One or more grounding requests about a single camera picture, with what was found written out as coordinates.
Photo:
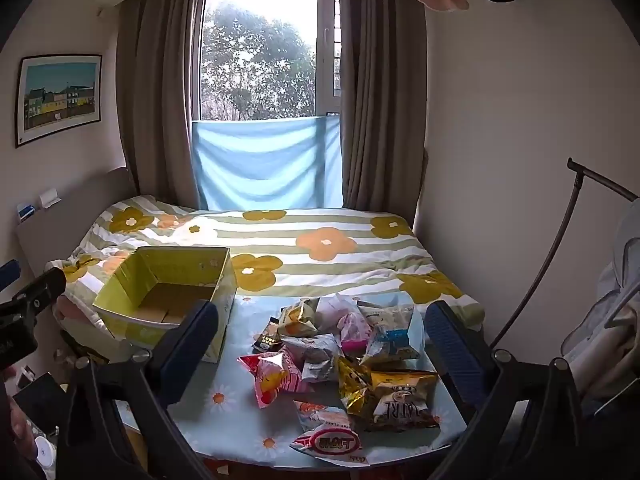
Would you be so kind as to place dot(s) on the white orange snack packet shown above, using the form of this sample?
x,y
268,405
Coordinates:
x,y
320,412

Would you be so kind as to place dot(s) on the daisy print blue tablecloth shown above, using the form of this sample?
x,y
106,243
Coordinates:
x,y
235,395

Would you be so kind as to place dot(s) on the light blue hanging cloth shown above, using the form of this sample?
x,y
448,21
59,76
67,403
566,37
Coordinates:
x,y
265,165

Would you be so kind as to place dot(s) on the gold chocolate snack packet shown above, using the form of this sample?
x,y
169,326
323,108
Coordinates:
x,y
400,400

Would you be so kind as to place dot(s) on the blue white snack packet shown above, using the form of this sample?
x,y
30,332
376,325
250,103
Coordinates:
x,y
395,345

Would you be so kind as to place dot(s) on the pale grey hanging garment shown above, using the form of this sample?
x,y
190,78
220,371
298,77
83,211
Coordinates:
x,y
615,310

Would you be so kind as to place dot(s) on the clear waffle packet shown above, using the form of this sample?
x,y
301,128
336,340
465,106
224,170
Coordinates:
x,y
387,316

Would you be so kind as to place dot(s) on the striped floral pillow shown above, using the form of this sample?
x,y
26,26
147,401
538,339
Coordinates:
x,y
325,245

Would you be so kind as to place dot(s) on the brown curtain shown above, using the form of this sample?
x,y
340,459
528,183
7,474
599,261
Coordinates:
x,y
382,110
155,100

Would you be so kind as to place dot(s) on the magenta white snack packet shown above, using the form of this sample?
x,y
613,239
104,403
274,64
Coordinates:
x,y
356,332

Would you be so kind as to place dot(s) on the framed wall picture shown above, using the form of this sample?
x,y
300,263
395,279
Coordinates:
x,y
57,97

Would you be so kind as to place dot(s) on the yellow-green cardboard box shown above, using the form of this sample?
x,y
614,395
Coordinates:
x,y
165,280

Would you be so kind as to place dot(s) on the window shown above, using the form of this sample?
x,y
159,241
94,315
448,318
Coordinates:
x,y
260,50

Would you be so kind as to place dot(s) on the grey headboard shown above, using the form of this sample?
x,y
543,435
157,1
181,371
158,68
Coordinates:
x,y
75,210

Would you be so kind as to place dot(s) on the pink red snack packet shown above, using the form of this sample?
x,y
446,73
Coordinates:
x,y
272,377

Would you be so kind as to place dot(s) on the metal clothes rack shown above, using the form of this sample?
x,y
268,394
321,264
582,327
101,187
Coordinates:
x,y
560,240

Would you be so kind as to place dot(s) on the white card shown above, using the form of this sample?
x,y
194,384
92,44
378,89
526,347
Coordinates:
x,y
50,197

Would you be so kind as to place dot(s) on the silver grey snack packet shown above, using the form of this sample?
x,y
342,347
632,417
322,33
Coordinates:
x,y
312,357

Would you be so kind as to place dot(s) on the small blue white box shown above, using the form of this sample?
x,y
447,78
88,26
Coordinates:
x,y
27,212

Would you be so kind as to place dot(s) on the pink bed sheet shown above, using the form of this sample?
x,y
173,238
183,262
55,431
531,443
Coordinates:
x,y
75,312

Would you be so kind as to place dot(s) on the red white round-label packet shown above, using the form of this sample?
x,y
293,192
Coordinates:
x,y
330,442

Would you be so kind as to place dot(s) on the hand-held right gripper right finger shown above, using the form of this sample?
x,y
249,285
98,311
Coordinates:
x,y
450,350

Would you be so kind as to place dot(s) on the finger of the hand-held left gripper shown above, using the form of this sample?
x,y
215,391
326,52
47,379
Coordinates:
x,y
37,292
9,274

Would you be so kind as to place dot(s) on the yellow crinkled snack packet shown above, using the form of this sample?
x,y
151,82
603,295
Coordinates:
x,y
297,320

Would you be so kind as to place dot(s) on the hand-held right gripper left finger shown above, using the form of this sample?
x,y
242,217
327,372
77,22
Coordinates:
x,y
192,345

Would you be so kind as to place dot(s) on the white soft snack packet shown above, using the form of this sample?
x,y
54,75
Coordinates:
x,y
335,310

